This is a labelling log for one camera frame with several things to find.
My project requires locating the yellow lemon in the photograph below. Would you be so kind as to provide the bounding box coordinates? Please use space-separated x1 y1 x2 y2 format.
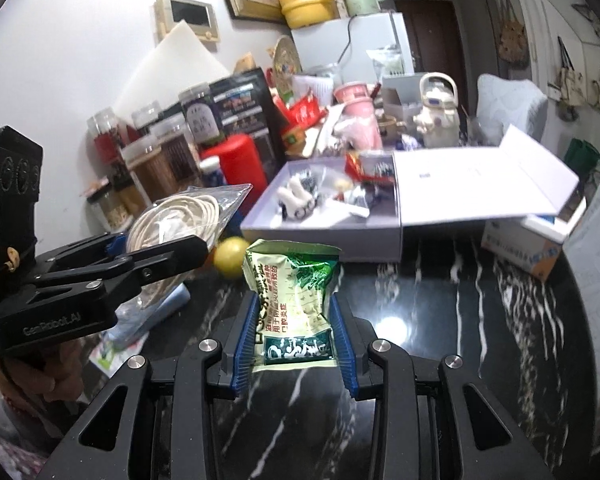
213 236 250 280

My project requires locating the bagged white cable coil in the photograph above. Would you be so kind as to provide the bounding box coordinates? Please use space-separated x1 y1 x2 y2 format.
114 182 255 321

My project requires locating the wall intercom panel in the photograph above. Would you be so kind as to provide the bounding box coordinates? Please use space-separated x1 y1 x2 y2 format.
154 0 220 42

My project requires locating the white mini fridge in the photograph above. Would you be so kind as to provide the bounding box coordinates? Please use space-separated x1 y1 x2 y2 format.
291 12 415 82

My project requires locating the red cylinder canister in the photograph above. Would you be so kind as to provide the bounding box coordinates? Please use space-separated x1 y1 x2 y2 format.
201 133 268 204

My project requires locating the pink cup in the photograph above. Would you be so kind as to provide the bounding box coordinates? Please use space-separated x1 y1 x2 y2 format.
334 82 382 151

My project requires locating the person left hand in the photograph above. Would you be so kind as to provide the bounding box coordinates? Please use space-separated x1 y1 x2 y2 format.
0 339 84 413

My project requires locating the red snack packet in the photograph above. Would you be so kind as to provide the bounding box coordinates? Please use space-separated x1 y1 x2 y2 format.
344 153 385 184

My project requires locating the far leaf chair cushion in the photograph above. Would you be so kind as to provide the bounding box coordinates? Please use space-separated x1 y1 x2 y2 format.
477 74 548 146

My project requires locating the checkered scrunchie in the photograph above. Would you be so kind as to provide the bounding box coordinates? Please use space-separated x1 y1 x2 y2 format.
368 162 396 185

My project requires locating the yellow pot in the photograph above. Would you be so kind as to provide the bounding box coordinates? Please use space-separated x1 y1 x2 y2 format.
278 0 335 29

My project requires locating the red white sauce packet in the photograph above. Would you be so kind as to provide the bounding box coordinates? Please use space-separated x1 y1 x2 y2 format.
335 183 379 219

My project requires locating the green snack packet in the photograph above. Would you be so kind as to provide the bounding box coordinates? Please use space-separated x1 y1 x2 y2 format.
242 240 340 373

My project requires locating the dark tea jar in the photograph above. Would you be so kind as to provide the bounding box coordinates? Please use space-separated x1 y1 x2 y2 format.
149 113 202 188

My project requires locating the mask box orange blue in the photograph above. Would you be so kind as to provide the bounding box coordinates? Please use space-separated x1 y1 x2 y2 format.
481 198 588 282

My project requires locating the red berry jar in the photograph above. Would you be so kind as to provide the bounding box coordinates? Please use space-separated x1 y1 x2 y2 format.
86 107 126 165

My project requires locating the checkered lace cloth with plush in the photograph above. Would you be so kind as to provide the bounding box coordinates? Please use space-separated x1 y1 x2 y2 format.
276 170 323 221

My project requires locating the white open gift box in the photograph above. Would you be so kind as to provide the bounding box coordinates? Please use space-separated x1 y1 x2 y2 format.
240 127 579 262

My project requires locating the blue tablet tube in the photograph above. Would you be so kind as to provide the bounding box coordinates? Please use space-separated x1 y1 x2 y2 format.
199 155 227 188

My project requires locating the black printed bag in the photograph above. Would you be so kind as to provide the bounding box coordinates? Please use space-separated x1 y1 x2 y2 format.
210 68 286 176

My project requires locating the cream cartoon kettle bottle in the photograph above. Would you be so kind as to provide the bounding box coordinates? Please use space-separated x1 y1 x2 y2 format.
413 72 460 148

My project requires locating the brown powder jar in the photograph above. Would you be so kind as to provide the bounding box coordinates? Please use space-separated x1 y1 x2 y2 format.
121 134 178 203

